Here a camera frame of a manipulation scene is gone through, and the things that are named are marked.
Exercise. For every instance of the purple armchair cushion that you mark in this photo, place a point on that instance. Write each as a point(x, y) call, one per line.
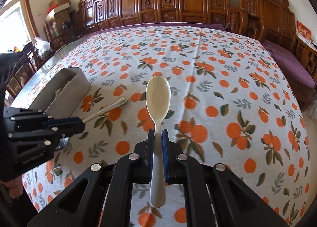
point(288, 64)

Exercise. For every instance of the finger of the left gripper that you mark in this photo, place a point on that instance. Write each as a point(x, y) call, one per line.
point(28, 129)
point(24, 114)

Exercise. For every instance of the red calendar card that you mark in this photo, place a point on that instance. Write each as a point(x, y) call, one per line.
point(303, 32)

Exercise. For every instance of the carved wooden sofa bench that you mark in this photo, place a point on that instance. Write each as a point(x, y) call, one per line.
point(96, 15)

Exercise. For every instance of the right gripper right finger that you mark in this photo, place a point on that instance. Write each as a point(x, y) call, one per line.
point(214, 195)

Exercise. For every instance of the carved wooden armchair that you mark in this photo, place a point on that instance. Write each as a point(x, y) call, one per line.
point(272, 20)

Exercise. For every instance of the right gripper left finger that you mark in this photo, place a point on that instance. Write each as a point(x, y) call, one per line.
point(101, 195)

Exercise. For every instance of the dark wooden dining chair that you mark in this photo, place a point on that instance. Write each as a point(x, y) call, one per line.
point(18, 68)

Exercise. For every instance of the orange print tablecloth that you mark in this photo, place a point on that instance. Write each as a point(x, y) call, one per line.
point(230, 104)

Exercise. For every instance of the white plastic bag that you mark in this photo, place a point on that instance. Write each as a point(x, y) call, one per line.
point(43, 47)

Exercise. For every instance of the left hand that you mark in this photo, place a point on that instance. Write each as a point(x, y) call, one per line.
point(15, 187)

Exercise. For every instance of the metal spoon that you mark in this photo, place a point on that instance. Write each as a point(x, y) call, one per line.
point(120, 101)

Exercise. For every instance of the grey rectangular utensil tray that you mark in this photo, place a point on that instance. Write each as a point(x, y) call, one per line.
point(63, 93)

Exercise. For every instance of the cardboard boxes stack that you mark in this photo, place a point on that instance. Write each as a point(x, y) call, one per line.
point(57, 15)

